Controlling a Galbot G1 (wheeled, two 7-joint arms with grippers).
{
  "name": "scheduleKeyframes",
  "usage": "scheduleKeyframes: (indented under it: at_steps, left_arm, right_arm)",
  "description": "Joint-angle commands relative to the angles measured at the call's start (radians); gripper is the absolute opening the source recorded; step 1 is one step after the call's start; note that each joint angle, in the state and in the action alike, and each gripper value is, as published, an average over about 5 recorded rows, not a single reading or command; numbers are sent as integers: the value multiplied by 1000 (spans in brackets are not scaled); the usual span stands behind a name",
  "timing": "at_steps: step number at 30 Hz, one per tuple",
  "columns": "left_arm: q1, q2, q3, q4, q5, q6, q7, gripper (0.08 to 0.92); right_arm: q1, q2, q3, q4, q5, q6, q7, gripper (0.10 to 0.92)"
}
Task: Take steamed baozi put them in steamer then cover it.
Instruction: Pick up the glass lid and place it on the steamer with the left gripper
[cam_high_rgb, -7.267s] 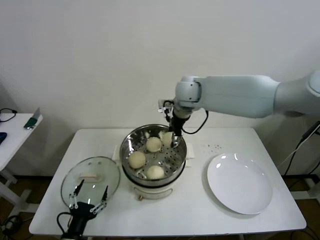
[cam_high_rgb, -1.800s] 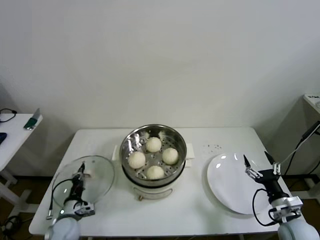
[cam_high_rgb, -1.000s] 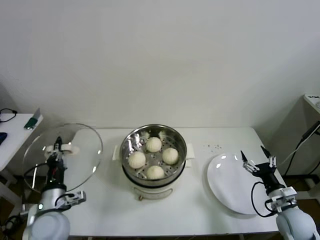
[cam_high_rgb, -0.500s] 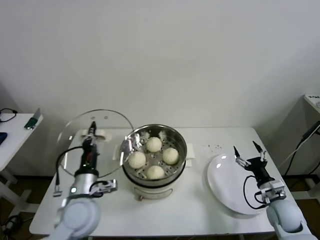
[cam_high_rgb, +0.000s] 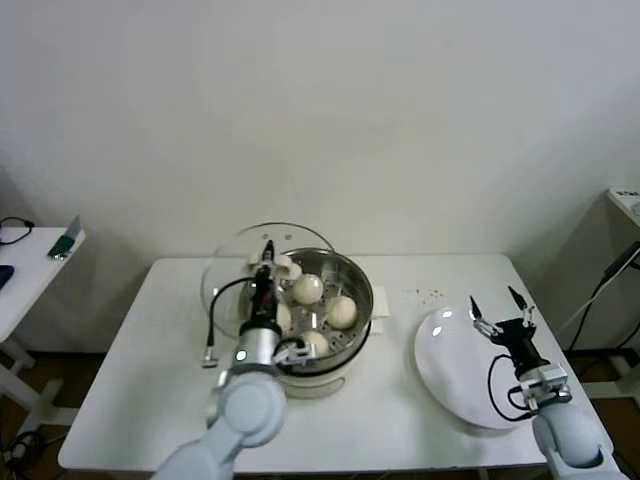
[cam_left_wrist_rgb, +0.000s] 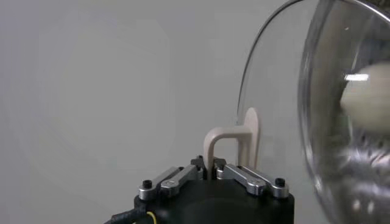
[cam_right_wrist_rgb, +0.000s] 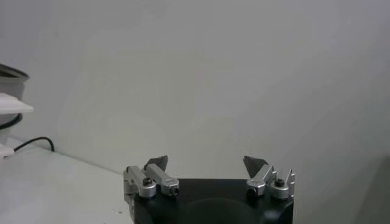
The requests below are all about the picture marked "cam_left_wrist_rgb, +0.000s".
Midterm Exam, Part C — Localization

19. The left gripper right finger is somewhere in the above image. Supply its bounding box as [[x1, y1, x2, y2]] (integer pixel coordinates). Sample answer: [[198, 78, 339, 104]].
[[213, 156, 289, 199]]

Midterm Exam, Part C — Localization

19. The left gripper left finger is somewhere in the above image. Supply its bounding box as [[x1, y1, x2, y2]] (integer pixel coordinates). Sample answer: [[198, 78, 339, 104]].
[[138, 155, 204, 201]]

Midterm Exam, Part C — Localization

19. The glass lid with cream handle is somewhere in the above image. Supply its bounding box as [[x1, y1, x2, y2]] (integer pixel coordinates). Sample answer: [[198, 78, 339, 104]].
[[203, 0, 390, 224]]

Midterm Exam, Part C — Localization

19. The white steamed baozi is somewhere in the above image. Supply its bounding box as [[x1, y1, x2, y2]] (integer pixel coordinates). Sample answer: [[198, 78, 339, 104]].
[[339, 62, 390, 135]]

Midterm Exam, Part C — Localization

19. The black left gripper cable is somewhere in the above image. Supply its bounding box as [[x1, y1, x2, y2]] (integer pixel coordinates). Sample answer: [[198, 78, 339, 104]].
[[103, 206, 159, 224]]

